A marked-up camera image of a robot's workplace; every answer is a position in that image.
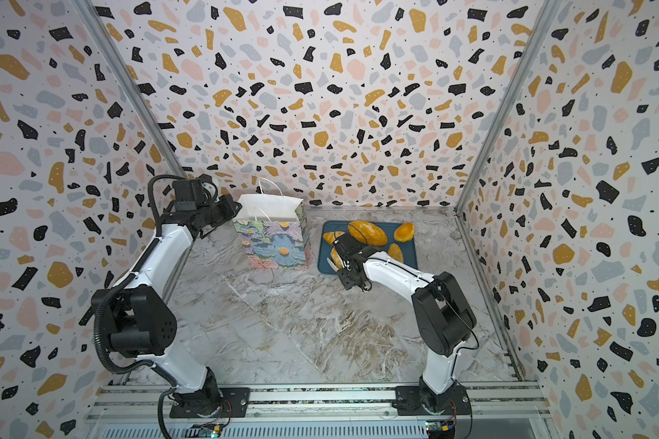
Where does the small round orange bun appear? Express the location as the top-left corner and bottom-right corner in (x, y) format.
(394, 222), (416, 243)

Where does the striped croissant bread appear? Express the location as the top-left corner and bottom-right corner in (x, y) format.
(322, 230), (344, 246)

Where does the black corrugated cable conduit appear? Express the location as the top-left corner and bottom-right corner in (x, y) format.
(92, 174), (188, 375)

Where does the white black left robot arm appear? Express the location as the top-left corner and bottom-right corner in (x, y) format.
(91, 175), (241, 417)

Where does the teal rectangular tray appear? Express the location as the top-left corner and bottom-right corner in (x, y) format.
(317, 219), (418, 274)

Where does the floral paper gift bag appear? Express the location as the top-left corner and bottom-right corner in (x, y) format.
(232, 177), (310, 270)

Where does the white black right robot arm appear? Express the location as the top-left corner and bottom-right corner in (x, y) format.
(332, 234), (478, 414)

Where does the long oval brown bread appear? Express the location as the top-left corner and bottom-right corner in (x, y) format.
(388, 243), (405, 263)

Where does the large oval seeded bread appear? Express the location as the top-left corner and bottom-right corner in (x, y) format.
(348, 221), (388, 247)

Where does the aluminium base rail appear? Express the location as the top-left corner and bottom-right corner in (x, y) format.
(81, 382), (558, 438)

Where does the braided yellow pastry bread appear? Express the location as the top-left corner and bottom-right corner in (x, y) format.
(331, 249), (343, 270)

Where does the circuit board right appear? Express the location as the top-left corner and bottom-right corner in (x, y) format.
(426, 420), (456, 439)

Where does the green circuit board left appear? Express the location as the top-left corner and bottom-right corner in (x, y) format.
(189, 424), (224, 439)

